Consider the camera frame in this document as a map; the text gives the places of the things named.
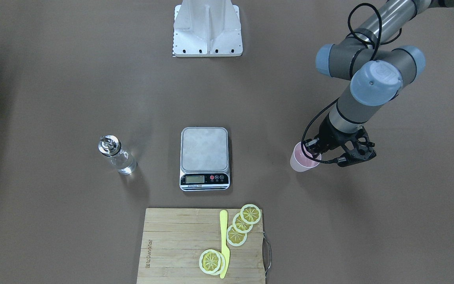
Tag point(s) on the top lemon slice of pair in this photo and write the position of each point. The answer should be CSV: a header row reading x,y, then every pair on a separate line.
x,y
209,261

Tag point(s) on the lemon slice in row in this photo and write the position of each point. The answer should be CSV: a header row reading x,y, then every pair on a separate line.
x,y
235,238
240,226

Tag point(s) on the yellow plastic knife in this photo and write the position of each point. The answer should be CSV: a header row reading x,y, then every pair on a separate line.
x,y
223,234

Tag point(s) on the pink plastic cup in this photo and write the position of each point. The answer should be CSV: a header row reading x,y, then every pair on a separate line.
x,y
299,162

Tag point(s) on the lemon slice near handle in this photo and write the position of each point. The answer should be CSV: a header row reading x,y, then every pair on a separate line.
x,y
250,214

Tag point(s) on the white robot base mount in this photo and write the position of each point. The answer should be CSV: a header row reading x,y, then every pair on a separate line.
x,y
207,28

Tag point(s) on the wooden cutting board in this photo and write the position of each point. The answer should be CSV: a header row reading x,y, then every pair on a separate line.
x,y
174,238

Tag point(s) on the glass sauce bottle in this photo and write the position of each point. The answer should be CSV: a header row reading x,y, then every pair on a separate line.
x,y
113,150

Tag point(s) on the lemon slice of pair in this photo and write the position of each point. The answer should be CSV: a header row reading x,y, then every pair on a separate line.
x,y
222,265
209,261

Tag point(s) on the digital kitchen scale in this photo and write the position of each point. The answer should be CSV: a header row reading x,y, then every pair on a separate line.
x,y
204,159

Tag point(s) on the lower lemon slice of pair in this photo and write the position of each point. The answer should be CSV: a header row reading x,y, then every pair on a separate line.
x,y
222,265

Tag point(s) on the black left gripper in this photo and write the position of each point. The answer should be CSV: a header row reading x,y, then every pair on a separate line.
x,y
329,138

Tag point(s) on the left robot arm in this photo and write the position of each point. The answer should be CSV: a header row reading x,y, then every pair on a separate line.
x,y
375,78

